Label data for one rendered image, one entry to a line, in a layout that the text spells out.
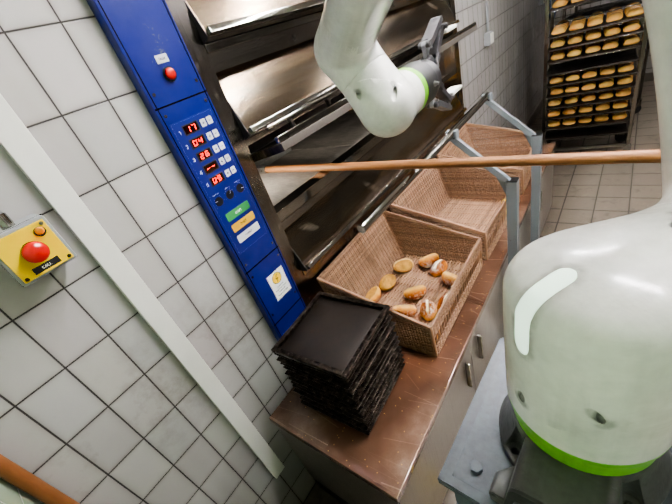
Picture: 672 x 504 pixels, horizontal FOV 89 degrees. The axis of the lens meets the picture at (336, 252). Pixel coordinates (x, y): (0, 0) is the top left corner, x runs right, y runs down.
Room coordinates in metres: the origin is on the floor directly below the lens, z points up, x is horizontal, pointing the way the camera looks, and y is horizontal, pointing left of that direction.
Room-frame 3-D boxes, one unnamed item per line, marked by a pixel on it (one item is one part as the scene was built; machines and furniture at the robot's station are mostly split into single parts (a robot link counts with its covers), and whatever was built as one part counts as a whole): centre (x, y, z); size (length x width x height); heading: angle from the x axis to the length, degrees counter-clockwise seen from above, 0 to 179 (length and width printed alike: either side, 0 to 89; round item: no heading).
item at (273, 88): (1.74, -0.49, 1.54); 1.79 x 0.11 x 0.19; 134
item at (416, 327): (1.16, -0.25, 0.72); 0.56 x 0.49 x 0.28; 134
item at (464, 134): (1.98, -1.13, 0.72); 0.56 x 0.49 x 0.28; 136
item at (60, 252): (0.67, 0.55, 1.46); 0.10 x 0.07 x 0.10; 134
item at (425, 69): (0.75, -0.26, 1.49); 0.12 x 0.06 x 0.09; 44
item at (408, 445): (1.46, -0.62, 0.29); 2.42 x 0.56 x 0.58; 134
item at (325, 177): (1.76, -0.48, 1.16); 1.80 x 0.06 x 0.04; 134
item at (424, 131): (1.74, -0.49, 1.02); 1.79 x 0.11 x 0.19; 134
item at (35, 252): (0.64, 0.52, 1.46); 0.04 x 0.04 x 0.04; 44
